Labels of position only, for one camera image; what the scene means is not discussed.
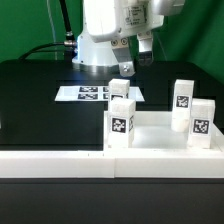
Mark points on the white square table top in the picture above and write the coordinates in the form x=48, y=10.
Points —
x=152, y=130

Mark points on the white L-shaped fence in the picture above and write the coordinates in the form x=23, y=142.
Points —
x=108, y=163

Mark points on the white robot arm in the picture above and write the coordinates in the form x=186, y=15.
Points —
x=104, y=43

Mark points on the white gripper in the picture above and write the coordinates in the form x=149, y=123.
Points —
x=107, y=20

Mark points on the white sheet with markers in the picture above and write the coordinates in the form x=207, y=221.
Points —
x=82, y=93

